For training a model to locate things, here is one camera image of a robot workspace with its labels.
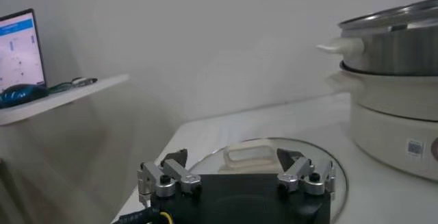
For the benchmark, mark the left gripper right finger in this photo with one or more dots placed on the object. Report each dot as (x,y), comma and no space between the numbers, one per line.
(297,170)

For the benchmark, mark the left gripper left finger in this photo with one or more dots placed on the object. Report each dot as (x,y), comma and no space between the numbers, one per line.
(178,170)

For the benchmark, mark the stainless steel steamer basket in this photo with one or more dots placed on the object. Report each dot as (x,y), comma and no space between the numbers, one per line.
(393,50)

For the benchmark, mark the white electric cooker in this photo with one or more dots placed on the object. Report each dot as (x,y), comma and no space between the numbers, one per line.
(393,126)

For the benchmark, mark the white side table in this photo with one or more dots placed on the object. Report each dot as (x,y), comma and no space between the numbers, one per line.
(68,97)

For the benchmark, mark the blue computer mouse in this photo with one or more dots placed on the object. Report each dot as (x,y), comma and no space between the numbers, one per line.
(20,95)

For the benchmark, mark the open laptop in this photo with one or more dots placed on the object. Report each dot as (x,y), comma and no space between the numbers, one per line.
(17,50)

